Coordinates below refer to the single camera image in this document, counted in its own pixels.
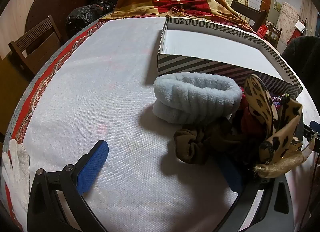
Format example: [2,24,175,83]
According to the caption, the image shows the brown scrunchie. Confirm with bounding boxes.
[173,117,253,165]

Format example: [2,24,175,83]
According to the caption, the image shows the dark cloth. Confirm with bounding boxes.
[281,36,320,90]

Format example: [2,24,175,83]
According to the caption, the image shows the light blue fluffy headband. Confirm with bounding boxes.
[152,71,243,125]

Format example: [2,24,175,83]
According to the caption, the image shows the striped cardboard box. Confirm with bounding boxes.
[157,17,303,102]

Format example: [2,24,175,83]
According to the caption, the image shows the leopard print hair bow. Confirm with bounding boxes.
[244,74,312,179]

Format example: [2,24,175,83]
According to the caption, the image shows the dark wooden slatted chair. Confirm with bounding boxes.
[8,15,63,76]

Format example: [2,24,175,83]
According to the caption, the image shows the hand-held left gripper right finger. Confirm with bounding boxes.
[215,157,296,232]

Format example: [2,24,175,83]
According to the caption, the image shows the multicoloured hair tie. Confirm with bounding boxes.
[270,94,292,109]

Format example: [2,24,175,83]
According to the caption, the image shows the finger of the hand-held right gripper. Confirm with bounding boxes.
[302,120,320,155]

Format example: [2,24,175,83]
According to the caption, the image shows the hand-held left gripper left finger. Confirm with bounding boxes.
[27,140,109,232]

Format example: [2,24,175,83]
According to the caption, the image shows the shiny red hair bow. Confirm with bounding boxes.
[241,94,265,135]

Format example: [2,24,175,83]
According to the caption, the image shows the white knit glove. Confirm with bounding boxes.
[1,139,30,222]

